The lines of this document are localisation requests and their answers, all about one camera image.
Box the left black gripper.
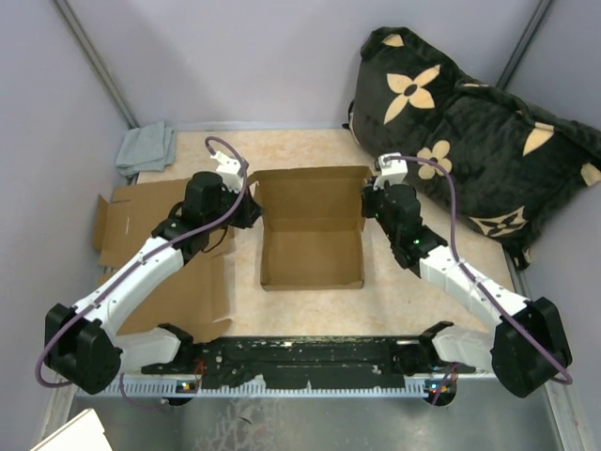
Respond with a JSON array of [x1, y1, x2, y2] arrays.
[[206, 181, 265, 233]]

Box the brown cardboard box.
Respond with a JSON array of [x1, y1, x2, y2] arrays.
[[93, 179, 233, 343], [250, 165, 372, 291]]

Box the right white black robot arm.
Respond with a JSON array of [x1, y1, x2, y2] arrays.
[[361, 177, 573, 397]]

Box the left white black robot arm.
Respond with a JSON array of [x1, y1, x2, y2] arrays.
[[36, 169, 261, 395]]

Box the grey folded cloth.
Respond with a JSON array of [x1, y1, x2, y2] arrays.
[[116, 121, 177, 177]]

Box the black plush flower cushion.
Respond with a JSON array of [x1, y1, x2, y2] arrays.
[[347, 27, 600, 269]]

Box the white board corner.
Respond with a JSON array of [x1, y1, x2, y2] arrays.
[[32, 409, 113, 451]]

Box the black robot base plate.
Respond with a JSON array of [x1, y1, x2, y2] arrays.
[[142, 332, 449, 401]]

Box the right grey corner post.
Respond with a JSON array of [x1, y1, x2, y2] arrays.
[[496, 0, 555, 90]]

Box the grey corner post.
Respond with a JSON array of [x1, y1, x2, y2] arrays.
[[496, 0, 555, 90], [50, 0, 140, 130]]

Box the left grey corner post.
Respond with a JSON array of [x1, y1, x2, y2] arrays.
[[50, 0, 140, 130]]

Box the aluminium rail frame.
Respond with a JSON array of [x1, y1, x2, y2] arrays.
[[39, 340, 591, 451]]

